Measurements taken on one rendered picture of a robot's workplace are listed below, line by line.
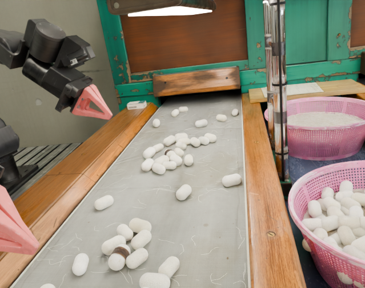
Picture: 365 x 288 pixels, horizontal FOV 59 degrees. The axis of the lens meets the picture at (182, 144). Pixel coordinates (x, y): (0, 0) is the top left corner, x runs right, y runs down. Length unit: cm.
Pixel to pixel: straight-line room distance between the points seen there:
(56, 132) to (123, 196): 177
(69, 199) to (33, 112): 178
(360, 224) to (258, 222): 14
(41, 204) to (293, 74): 88
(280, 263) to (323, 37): 90
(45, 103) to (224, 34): 147
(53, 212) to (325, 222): 42
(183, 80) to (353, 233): 78
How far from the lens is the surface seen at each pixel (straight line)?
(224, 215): 51
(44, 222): 57
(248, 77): 116
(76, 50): 70
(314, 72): 118
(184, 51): 117
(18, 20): 230
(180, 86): 112
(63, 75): 71
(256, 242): 42
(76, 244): 52
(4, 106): 248
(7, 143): 95
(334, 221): 50
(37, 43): 72
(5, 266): 51
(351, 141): 83
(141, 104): 112
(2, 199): 40
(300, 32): 117
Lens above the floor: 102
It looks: 21 degrees down
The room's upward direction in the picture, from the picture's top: 8 degrees counter-clockwise
